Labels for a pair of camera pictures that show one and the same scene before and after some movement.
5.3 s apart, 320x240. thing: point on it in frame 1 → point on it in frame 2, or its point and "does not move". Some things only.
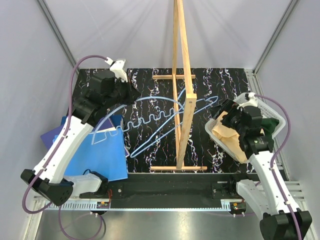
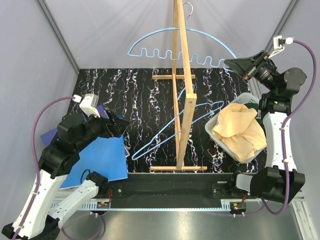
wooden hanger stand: x=184 y=100 does not move
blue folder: x=102 y=153 does not move
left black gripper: x=133 y=94 → x=113 y=126
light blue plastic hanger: x=135 y=120 → x=189 y=29
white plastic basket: x=245 y=100 does not move
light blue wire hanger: x=183 y=108 → x=134 y=157
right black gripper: x=230 y=107 → x=243 y=66
